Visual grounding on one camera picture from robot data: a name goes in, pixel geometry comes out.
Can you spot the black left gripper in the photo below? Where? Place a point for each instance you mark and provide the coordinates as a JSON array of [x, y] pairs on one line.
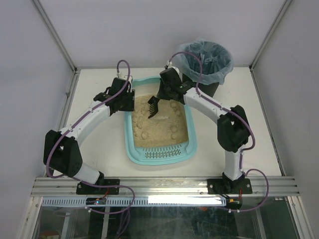
[[128, 100]]

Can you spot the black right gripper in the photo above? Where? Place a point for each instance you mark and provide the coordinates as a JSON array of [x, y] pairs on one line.
[[164, 93]]

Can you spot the black slotted litter scoop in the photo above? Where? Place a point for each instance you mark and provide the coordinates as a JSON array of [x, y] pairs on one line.
[[153, 103]]

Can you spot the black trash bin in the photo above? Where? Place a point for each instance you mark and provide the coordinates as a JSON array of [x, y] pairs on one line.
[[207, 52]]

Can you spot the translucent blue bin liner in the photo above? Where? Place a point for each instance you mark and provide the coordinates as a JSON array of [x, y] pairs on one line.
[[225, 62]]

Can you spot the teal plastic litter box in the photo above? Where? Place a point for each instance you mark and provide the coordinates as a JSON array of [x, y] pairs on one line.
[[154, 156]]

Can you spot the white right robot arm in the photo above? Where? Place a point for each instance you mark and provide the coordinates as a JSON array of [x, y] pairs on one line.
[[233, 130]]

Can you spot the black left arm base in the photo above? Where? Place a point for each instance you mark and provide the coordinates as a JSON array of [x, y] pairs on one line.
[[110, 186]]

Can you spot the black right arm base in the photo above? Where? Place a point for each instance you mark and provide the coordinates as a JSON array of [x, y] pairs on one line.
[[225, 186]]

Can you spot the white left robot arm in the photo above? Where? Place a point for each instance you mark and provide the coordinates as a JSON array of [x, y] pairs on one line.
[[62, 148]]

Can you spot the beige pellet cat litter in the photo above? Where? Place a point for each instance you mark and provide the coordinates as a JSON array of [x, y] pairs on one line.
[[158, 127]]

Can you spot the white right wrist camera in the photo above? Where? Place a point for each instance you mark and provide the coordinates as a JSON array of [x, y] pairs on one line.
[[169, 65]]

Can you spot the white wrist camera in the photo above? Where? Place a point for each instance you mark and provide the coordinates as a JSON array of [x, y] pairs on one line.
[[123, 76], [169, 65]]

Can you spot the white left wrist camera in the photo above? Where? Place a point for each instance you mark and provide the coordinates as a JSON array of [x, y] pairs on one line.
[[123, 76]]

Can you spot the aluminium mounting rail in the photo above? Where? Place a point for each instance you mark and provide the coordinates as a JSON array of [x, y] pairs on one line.
[[253, 186]]

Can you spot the white slotted cable duct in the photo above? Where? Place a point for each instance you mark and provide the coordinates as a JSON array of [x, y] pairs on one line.
[[137, 202]]

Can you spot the left aluminium frame post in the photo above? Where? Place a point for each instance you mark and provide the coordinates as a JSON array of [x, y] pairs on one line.
[[53, 33]]

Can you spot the aluminium frame post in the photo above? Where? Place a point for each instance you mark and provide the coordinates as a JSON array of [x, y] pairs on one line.
[[276, 22], [53, 33]]

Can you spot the right aluminium frame post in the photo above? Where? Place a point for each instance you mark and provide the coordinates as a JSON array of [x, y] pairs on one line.
[[276, 22]]

